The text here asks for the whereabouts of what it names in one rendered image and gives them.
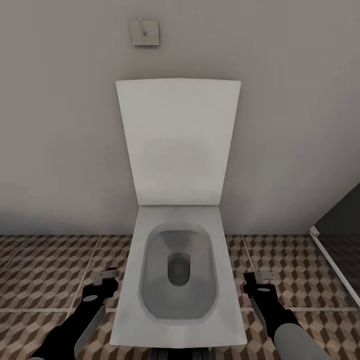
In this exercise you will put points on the shower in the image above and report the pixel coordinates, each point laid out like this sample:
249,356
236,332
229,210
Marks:
344,280

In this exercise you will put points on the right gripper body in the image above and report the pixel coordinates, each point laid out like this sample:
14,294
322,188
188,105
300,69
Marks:
251,288

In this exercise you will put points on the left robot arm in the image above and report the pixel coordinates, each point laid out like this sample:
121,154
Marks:
66,341

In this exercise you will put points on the toilet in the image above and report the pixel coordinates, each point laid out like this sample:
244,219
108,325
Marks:
178,289

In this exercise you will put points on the door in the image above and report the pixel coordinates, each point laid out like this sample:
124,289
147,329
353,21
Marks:
339,233

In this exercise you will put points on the mousetrap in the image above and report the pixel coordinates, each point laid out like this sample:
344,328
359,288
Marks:
250,277
110,279

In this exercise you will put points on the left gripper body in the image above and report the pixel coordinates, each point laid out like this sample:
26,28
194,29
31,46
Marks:
107,288

